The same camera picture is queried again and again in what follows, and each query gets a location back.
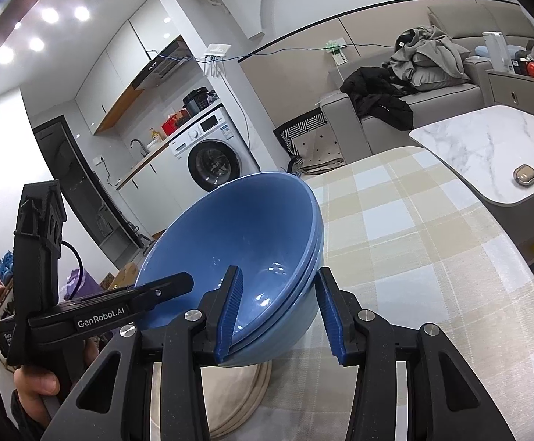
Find white marble table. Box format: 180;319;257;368
408;104;534;268

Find white washing machine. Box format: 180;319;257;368
168;107;261;194

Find beige earbud case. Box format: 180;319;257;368
512;164;534;201

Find white power strip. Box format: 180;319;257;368
204;43;232;79

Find black jacket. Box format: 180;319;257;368
341;66;414;130

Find white kitchen base cabinet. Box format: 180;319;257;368
117;146;204;240

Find black rice cooker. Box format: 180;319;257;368
182;87;211;116

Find pile of grey clothes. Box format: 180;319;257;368
388;25;473;92

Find white wall cabinets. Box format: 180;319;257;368
74;0;195;137

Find grey sofa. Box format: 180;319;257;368
319;2;534;157

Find dark glass door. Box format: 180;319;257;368
32;116;144;268

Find person's left hand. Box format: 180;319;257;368
13;366;61;426

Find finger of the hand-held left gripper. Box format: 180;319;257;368
131;272;195;311

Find steel range hood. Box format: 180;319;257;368
131;39;195;91

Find red box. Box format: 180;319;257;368
161;112;190;137

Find light blue pillow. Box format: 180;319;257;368
474;44;526;58

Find purple bag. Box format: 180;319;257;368
64;268;105;304

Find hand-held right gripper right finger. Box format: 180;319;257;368
317;266;516;441

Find black cable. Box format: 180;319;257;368
60;240;84;295

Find cardboard box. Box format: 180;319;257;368
99;261;142;290

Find cream round plate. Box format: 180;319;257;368
205;364;271;437
209;367;273;439
152;362;268;435

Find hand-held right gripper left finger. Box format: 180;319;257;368
42;265;244;441

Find blue bowl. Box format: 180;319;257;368
221;189;324;360
216;195;326;369
135;172;321;347

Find grey side cabinet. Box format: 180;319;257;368
485;68;534;123

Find white wall charger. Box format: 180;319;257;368
324;41;351;66

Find black patterned chair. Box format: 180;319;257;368
273;109;346;176

